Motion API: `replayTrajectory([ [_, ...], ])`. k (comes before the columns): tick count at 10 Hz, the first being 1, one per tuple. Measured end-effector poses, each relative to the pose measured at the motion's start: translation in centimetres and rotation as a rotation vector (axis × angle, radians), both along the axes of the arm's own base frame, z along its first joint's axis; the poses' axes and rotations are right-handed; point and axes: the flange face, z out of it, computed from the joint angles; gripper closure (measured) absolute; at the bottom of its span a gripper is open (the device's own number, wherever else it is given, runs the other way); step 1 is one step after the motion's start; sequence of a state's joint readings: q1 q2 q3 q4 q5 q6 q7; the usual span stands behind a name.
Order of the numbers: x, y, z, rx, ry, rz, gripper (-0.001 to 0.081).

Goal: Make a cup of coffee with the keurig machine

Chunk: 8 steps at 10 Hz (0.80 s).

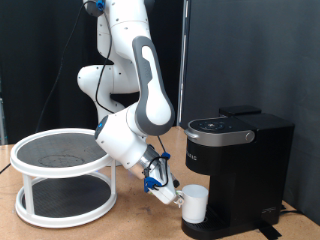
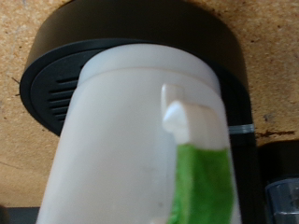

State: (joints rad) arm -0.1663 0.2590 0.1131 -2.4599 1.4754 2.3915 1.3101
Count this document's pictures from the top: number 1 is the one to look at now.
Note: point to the white mug with green mark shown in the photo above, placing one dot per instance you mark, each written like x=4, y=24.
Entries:
x=195, y=203

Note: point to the black tape strip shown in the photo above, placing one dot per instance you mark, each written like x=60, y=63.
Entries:
x=269, y=231

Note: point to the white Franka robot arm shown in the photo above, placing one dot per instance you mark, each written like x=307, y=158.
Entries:
x=133, y=100

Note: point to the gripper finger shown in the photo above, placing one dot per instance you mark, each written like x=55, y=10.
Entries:
x=180, y=200
x=176, y=183

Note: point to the white two-tier turntable stand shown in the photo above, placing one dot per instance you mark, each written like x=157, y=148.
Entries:
x=63, y=200

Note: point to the vertical metal pole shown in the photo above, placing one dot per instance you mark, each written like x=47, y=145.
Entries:
x=181, y=66

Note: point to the grey metal frame post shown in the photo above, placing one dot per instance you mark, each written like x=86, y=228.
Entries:
x=2, y=116

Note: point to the black Keurig coffee machine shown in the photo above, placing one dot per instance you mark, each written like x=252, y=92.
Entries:
x=256, y=166

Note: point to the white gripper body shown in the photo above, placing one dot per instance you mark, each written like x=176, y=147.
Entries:
x=163, y=186

